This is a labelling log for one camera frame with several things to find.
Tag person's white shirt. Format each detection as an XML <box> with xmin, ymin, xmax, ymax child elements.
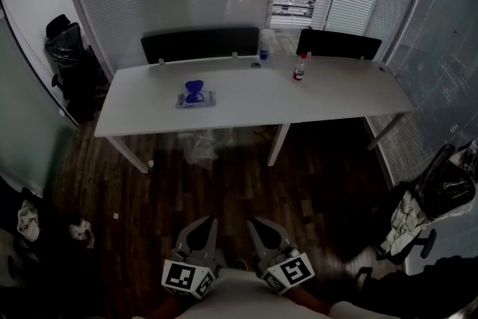
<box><xmin>132</xmin><ymin>267</ymin><xmax>403</xmax><ymax>319</ymax></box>

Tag person's left forearm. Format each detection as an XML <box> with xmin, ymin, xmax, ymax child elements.
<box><xmin>147</xmin><ymin>294</ymin><xmax>190</xmax><ymax>319</ymax></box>

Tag person's right forearm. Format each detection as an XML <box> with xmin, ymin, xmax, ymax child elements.
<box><xmin>287</xmin><ymin>285</ymin><xmax>332</xmax><ymax>315</ymax></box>

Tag long black desk partition panel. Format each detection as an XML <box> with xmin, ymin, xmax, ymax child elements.
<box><xmin>140</xmin><ymin>26</ymin><xmax>261</xmax><ymax>66</ymax></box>

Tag wet wipes pack blue lid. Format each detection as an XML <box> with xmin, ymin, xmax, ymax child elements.
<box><xmin>175</xmin><ymin>79</ymin><xmax>218</xmax><ymax>110</ymax></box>

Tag white desk leg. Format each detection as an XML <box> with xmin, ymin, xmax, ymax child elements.
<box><xmin>266</xmin><ymin>123</ymin><xmax>292</xmax><ymax>167</ymax></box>
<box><xmin>366</xmin><ymin>113</ymin><xmax>406</xmax><ymax>152</ymax></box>
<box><xmin>105</xmin><ymin>135</ymin><xmax>150</xmax><ymax>175</ymax></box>

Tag clear bottle red label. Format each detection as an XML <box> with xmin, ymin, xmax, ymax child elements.
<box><xmin>291</xmin><ymin>52</ymin><xmax>309</xmax><ymax>83</ymax></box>

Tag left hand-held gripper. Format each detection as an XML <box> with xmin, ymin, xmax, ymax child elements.
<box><xmin>161</xmin><ymin>214</ymin><xmax>220</xmax><ymax>300</ymax></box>

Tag black plastic-wrapped office chair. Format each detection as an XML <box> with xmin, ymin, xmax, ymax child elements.
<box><xmin>44</xmin><ymin>13</ymin><xmax>110</xmax><ymax>121</ymax></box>

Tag black jacket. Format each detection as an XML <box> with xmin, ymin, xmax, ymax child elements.
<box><xmin>353</xmin><ymin>255</ymin><xmax>478</xmax><ymax>319</ymax></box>

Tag white spray bottle blue label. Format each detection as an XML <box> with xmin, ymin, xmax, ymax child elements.
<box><xmin>258</xmin><ymin>28</ymin><xmax>276</xmax><ymax>61</ymax></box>

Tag short black desk partition panel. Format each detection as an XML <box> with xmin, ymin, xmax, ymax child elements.
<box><xmin>295</xmin><ymin>28</ymin><xmax>383</xmax><ymax>62</ymax></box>

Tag office chair with plastic cover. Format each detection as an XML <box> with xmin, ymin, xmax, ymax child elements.
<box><xmin>373</xmin><ymin>139</ymin><xmax>478</xmax><ymax>267</ymax></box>

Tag small white crumpled cloth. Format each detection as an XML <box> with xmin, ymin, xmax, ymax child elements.
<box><xmin>68</xmin><ymin>218</ymin><xmax>96</xmax><ymax>250</ymax></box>

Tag clear plastic bag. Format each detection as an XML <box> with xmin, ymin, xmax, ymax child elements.
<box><xmin>178</xmin><ymin>128</ymin><xmax>220</xmax><ymax>171</ymax></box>

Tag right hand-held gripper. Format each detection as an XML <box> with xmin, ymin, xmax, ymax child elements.
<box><xmin>245</xmin><ymin>217</ymin><xmax>315</xmax><ymax>296</ymax></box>

